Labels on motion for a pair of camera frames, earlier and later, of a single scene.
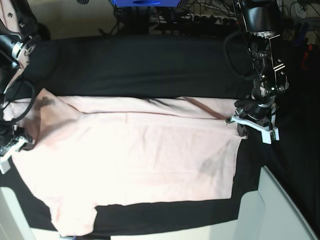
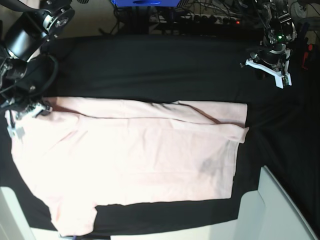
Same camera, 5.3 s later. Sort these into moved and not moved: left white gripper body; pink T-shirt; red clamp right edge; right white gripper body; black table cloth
Moved: right white gripper body; left white gripper body
Not moved: red clamp right edge; pink T-shirt; black table cloth
